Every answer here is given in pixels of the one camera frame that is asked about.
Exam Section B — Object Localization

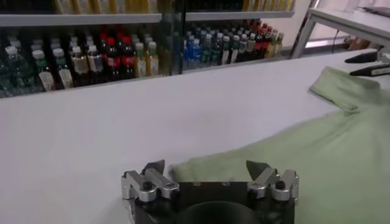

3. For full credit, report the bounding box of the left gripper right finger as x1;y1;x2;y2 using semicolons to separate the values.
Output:
246;160;300;202

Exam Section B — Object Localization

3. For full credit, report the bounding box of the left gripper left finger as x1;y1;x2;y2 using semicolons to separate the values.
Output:
121;159;180;203

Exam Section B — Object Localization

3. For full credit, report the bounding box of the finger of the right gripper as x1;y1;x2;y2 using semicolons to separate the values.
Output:
349;63;390;77
344;50;390;65

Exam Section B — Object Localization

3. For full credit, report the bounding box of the green polo shirt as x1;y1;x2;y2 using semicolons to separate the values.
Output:
169;66;390;224

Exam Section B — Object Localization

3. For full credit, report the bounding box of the white side table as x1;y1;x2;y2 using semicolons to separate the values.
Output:
289;5;390;60

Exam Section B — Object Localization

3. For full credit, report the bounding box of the red cap cola bottle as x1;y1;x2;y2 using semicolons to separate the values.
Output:
262;26;272;59
103;37;121;82
255;29;264;60
120;35;137;80

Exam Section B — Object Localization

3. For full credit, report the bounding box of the dark drink bottle white cap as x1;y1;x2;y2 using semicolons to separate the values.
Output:
230;35;240;64
32;50;55;92
87;44;104;85
69;45;90;88
247;32;257;61
52;47;74;89
221;35;232;65
238;33;248;61

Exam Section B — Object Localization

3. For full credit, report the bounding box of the blue drink bottle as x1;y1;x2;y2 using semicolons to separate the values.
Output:
191;38;202;69
184;38;193;70

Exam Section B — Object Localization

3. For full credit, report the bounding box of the beverage shelf unit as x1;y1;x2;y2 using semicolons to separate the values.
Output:
175;0;296;74
0;0;183;98

